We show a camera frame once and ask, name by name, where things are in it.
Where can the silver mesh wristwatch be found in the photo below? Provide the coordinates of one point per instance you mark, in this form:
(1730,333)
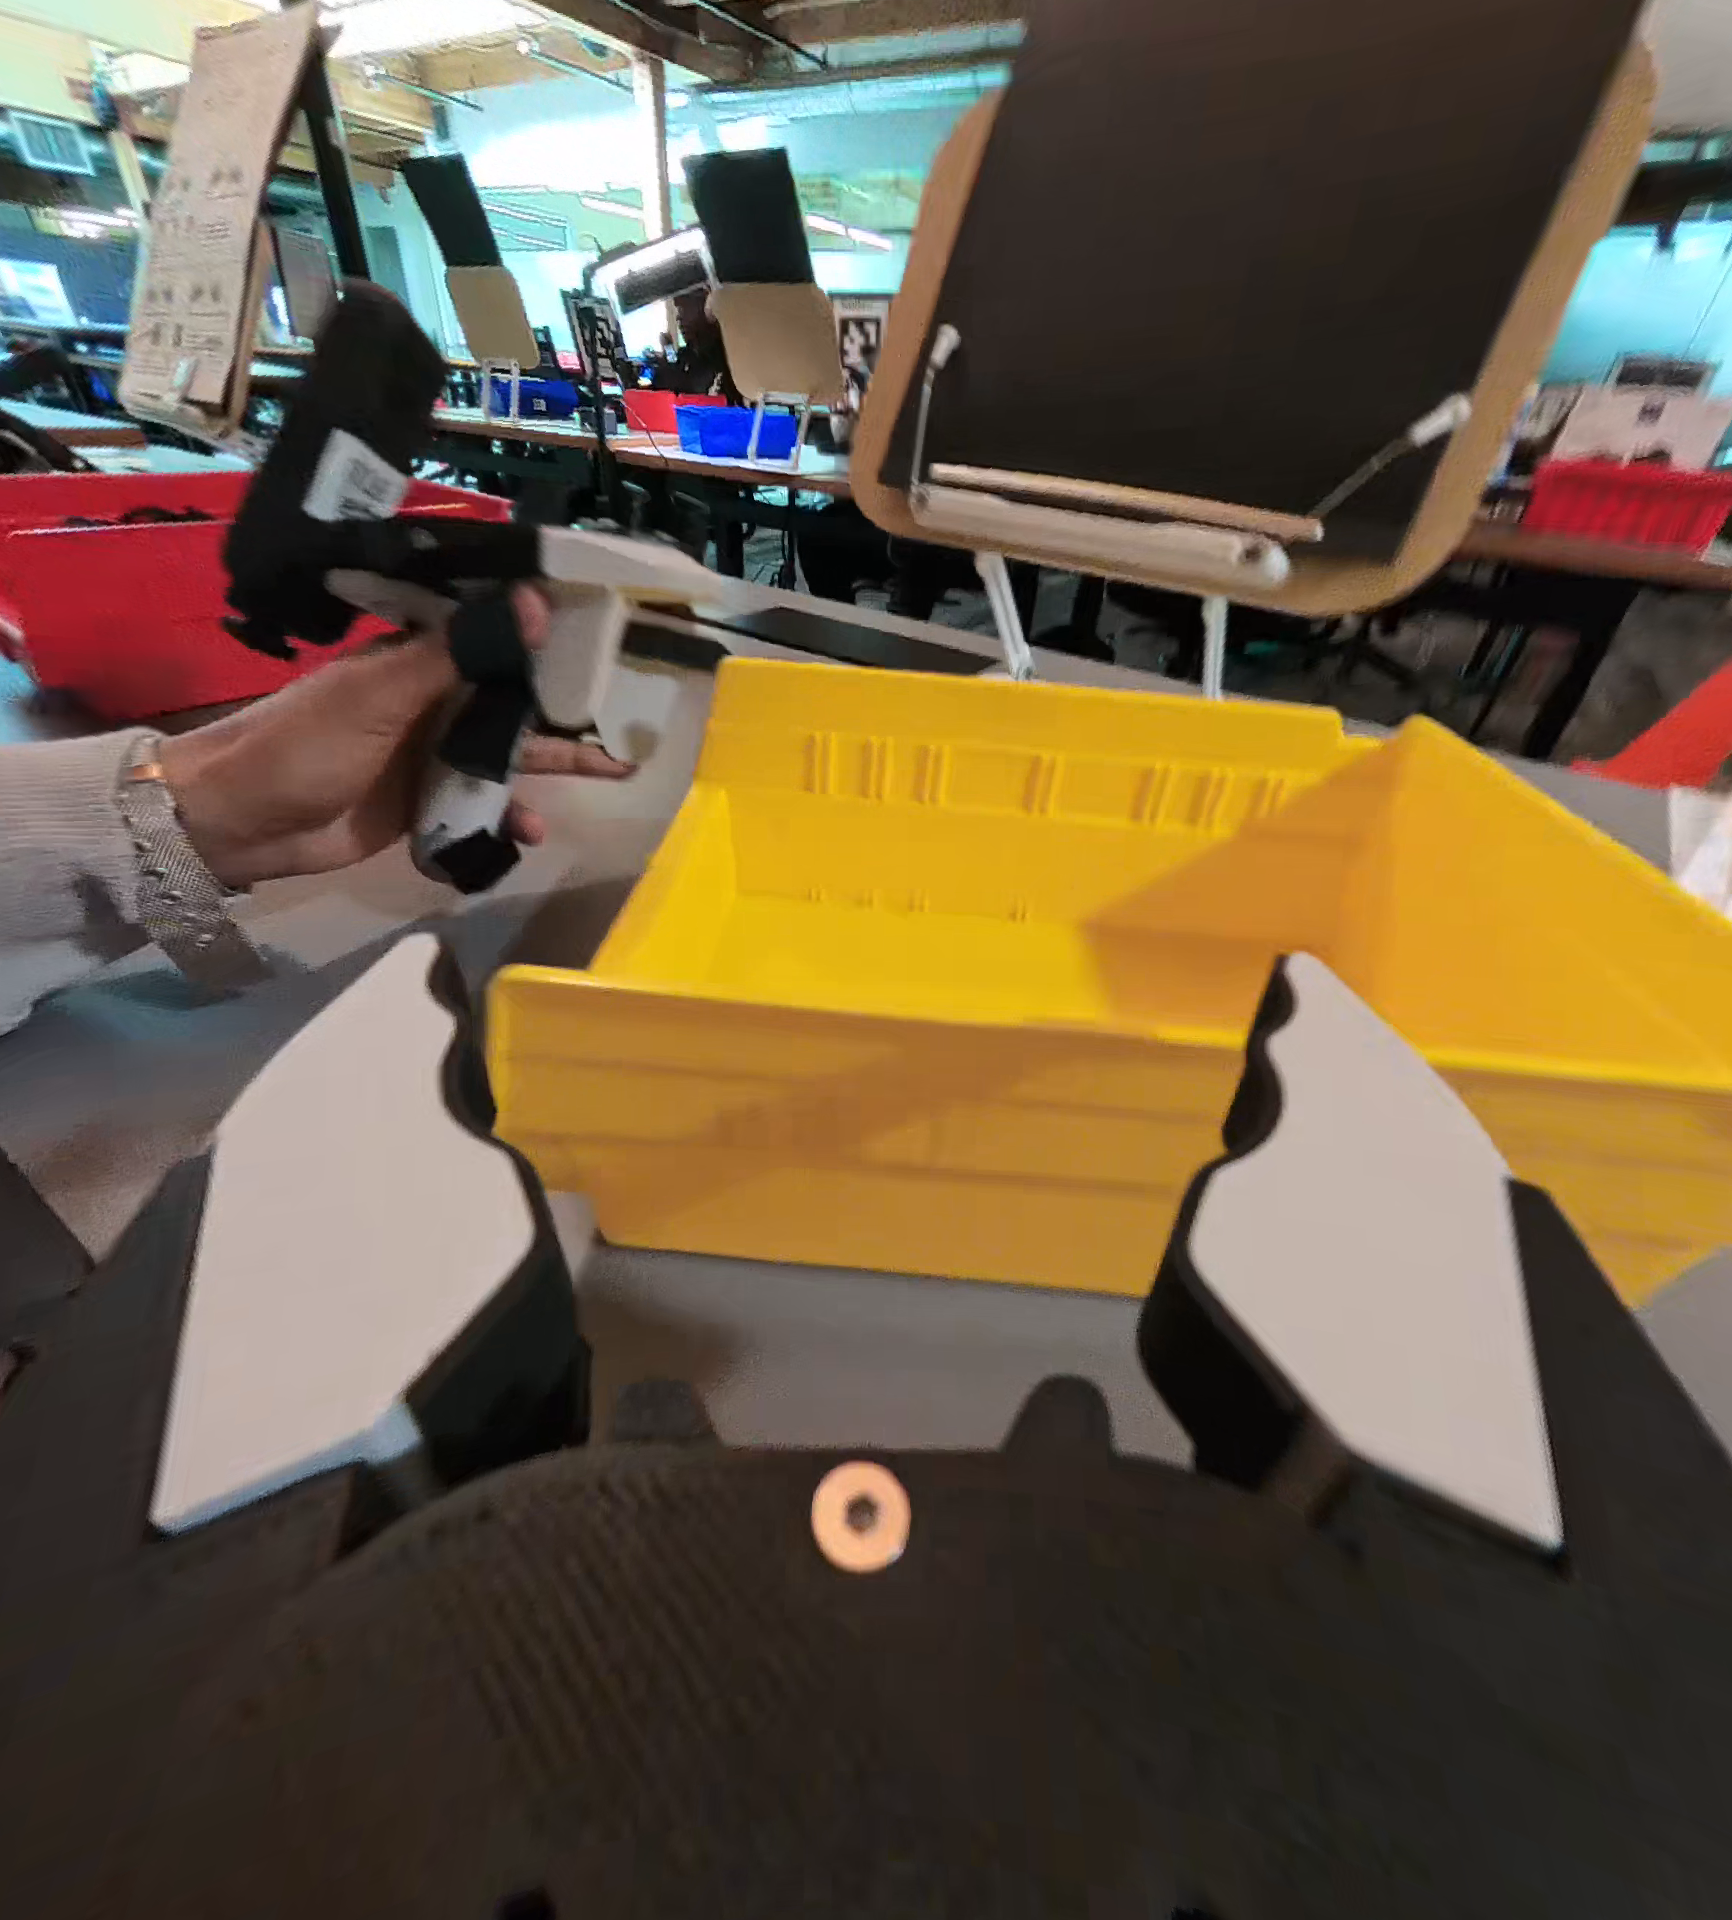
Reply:
(178,889)

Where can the red ribbed plastic bin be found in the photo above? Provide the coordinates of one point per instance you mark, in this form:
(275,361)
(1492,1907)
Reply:
(1630,507)

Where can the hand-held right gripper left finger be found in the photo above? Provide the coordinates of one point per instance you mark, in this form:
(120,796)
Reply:
(357,1200)

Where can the person's left forearm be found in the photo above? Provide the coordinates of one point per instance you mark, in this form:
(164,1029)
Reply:
(11,884)

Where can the yellow plastic bin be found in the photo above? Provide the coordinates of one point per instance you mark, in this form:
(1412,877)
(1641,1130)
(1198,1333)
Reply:
(880,1111)

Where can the wooden book stand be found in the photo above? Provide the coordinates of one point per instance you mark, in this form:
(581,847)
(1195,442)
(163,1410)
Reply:
(776,339)
(485,309)

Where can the person's left hand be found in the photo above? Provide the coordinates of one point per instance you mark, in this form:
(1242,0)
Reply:
(311,780)

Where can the marker tag sign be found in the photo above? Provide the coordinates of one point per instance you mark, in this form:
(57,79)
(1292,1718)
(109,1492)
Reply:
(862,352)
(597,343)

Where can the dark wooden table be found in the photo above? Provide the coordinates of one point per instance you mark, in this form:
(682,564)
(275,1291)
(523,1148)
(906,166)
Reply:
(1587,578)

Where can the small red plastic bin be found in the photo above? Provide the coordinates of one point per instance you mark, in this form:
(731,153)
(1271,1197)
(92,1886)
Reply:
(665,409)

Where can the blue plastic bin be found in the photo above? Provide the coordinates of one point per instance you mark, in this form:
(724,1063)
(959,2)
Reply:
(533,398)
(731,432)

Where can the brown cardboard sheet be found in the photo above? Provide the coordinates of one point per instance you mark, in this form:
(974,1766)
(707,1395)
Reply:
(214,210)

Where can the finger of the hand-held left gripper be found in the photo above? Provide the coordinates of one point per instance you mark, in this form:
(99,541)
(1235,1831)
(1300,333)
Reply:
(649,713)
(640,566)

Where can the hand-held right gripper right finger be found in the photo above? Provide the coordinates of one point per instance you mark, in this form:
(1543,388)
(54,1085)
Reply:
(1377,1275)

